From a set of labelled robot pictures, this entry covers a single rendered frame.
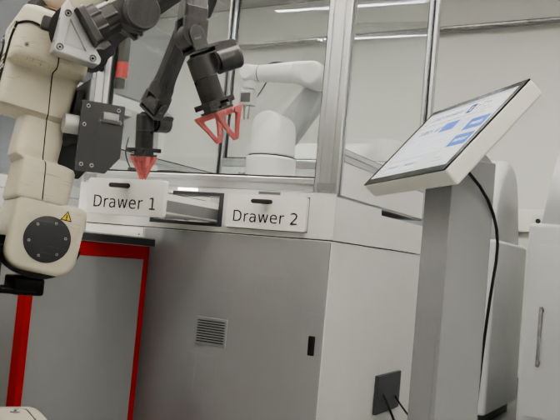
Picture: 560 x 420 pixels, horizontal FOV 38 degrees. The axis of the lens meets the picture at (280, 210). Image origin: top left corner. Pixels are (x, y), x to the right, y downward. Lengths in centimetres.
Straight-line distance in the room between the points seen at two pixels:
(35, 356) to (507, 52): 421
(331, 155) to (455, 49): 353
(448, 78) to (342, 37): 337
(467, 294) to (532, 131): 365
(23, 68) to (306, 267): 109
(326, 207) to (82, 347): 87
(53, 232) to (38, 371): 69
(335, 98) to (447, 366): 94
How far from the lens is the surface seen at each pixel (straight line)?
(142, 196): 244
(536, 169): 559
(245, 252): 262
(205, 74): 185
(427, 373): 210
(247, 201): 261
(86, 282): 255
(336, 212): 250
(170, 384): 278
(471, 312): 207
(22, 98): 190
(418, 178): 198
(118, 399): 276
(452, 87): 589
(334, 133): 253
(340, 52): 258
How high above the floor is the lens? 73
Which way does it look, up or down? 3 degrees up
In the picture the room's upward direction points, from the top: 5 degrees clockwise
